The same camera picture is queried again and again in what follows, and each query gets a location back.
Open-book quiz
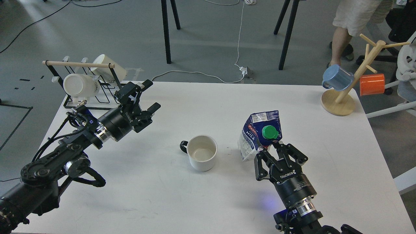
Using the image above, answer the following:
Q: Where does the person leg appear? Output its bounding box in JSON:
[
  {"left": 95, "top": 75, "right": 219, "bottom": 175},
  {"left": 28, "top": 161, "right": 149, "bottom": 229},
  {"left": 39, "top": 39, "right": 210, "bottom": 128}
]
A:
[{"left": 328, "top": 0, "right": 394, "bottom": 66}]

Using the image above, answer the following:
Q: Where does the blue mug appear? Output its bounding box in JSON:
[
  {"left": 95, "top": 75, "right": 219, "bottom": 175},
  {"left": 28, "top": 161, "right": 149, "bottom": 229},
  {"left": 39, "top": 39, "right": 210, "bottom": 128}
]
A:
[{"left": 321, "top": 65, "right": 354, "bottom": 91}]

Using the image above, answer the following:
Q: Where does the black wire mug rack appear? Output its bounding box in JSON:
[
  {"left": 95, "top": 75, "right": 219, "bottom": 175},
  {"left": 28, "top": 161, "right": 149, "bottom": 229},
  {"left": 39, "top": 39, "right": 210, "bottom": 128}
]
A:
[{"left": 43, "top": 54, "right": 128, "bottom": 110}]

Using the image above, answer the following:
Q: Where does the white power adapter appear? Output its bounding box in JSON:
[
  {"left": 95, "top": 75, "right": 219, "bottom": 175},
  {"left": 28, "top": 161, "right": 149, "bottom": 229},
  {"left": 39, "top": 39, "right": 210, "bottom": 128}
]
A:
[{"left": 239, "top": 66, "right": 254, "bottom": 79}]

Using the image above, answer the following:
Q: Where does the black table leg left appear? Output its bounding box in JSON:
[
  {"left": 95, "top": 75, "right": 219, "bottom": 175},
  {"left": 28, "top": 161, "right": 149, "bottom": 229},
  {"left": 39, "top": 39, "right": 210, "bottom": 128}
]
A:
[{"left": 161, "top": 0, "right": 181, "bottom": 64}]

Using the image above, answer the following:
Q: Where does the cream mug on rack back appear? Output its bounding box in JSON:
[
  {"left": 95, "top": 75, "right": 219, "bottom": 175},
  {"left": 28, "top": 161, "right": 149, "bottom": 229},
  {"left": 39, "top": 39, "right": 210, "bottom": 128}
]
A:
[{"left": 90, "top": 54, "right": 127, "bottom": 86}]

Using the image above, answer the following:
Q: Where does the black office chair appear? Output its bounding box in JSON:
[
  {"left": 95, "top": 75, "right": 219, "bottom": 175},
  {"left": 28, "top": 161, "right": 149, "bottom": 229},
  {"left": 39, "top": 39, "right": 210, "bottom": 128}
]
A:
[{"left": 356, "top": 6, "right": 416, "bottom": 95}]

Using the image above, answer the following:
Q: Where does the blue white milk carton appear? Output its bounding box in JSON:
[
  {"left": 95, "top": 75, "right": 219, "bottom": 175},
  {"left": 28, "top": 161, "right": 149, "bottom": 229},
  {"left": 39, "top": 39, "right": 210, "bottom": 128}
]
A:
[{"left": 237, "top": 110, "right": 282, "bottom": 162}]

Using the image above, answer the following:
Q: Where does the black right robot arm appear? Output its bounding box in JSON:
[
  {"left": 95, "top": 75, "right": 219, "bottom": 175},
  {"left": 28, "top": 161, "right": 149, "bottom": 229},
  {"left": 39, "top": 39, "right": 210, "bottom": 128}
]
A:
[{"left": 254, "top": 142, "right": 359, "bottom": 234}]

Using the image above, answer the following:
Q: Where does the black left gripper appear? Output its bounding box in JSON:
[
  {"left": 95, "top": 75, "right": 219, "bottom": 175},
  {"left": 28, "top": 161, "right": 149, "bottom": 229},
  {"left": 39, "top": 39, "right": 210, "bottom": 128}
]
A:
[{"left": 98, "top": 80, "right": 161, "bottom": 142}]

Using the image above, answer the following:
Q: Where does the black table leg right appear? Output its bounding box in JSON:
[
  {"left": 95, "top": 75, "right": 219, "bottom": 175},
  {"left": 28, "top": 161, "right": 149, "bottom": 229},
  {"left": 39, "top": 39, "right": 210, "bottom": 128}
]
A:
[{"left": 273, "top": 0, "right": 300, "bottom": 71}]

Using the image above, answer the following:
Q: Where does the wooden mug tree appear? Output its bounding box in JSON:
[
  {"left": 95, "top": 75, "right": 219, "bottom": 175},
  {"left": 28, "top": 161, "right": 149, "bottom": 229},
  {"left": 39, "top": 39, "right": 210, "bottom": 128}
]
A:
[{"left": 321, "top": 33, "right": 410, "bottom": 116}]

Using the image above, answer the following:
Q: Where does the white mug black handle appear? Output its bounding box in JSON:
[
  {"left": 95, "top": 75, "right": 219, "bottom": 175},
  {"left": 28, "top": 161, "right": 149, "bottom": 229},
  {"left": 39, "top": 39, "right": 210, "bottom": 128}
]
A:
[{"left": 179, "top": 135, "right": 217, "bottom": 172}]

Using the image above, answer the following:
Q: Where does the black floor cable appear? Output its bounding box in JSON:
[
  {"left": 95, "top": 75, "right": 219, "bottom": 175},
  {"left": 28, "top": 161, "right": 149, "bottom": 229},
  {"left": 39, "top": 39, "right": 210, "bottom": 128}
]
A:
[{"left": 0, "top": 0, "right": 122, "bottom": 54}]

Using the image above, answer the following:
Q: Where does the white chair frame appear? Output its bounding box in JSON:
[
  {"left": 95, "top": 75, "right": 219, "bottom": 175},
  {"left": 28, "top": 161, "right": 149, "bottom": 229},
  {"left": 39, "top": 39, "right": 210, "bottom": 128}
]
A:
[{"left": 366, "top": 33, "right": 416, "bottom": 118}]

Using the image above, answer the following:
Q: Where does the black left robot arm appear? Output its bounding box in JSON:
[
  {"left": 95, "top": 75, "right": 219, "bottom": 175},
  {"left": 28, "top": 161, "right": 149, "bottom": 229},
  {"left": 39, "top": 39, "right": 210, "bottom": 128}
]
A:
[{"left": 1, "top": 80, "right": 160, "bottom": 234}]

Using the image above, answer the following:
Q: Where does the white power cable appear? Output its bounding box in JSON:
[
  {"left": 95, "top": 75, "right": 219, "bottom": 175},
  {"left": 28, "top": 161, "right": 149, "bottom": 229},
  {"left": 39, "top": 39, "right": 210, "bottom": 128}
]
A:
[{"left": 151, "top": 0, "right": 257, "bottom": 84}]

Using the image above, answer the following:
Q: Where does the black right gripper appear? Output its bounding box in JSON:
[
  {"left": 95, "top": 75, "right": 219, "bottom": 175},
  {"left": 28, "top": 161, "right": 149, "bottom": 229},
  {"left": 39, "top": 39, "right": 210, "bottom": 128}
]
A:
[{"left": 254, "top": 143, "right": 317, "bottom": 208}]

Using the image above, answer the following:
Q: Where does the orange mug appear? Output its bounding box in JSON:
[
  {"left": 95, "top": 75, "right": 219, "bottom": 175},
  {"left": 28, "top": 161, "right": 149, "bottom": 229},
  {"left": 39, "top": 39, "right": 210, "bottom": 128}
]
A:
[{"left": 360, "top": 73, "right": 385, "bottom": 96}]

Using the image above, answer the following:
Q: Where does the black table leg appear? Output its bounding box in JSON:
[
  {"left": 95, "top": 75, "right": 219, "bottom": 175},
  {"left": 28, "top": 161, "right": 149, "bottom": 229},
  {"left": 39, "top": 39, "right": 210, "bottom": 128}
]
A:
[
  {"left": 273, "top": 0, "right": 300, "bottom": 71},
  {"left": 161, "top": 0, "right": 181, "bottom": 64}
]

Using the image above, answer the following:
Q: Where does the white mug on rack front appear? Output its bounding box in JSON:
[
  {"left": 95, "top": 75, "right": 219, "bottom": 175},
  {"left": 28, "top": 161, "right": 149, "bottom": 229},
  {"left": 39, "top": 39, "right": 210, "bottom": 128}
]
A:
[{"left": 63, "top": 73, "right": 100, "bottom": 97}]

